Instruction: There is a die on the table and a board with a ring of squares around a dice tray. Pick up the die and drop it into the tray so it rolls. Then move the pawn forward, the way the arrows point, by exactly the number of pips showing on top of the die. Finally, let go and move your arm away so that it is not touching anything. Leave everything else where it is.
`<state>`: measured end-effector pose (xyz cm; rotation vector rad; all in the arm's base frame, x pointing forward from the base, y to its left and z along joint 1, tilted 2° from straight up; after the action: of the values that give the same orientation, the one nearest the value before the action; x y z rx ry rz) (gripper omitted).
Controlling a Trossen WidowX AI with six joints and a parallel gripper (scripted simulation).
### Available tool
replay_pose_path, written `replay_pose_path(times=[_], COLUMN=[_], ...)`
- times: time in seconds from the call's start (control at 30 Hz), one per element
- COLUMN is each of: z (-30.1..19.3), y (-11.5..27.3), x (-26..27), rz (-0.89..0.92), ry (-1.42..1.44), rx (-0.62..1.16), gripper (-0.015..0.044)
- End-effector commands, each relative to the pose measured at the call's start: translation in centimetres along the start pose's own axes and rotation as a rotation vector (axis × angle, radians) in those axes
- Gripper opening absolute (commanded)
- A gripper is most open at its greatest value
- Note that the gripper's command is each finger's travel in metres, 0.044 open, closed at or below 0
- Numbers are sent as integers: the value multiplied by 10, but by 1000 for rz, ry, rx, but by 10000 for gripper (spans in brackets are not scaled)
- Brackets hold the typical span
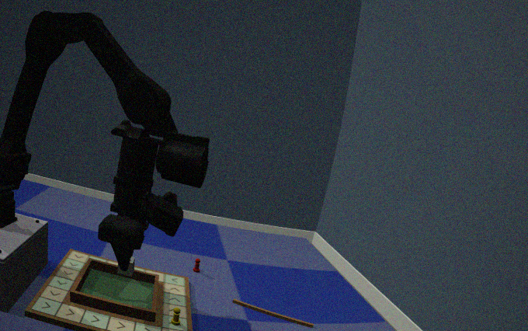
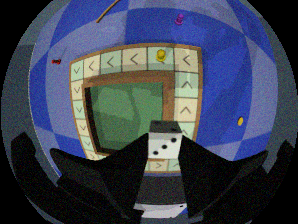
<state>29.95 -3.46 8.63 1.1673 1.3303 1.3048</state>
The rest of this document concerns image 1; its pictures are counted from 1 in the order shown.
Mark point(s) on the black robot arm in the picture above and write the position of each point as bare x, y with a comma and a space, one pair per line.
181, 158

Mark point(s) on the red game pawn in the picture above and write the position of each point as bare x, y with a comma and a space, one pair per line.
197, 264

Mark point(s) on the white die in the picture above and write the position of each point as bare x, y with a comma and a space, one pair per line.
130, 270

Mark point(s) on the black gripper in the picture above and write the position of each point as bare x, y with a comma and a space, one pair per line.
123, 231

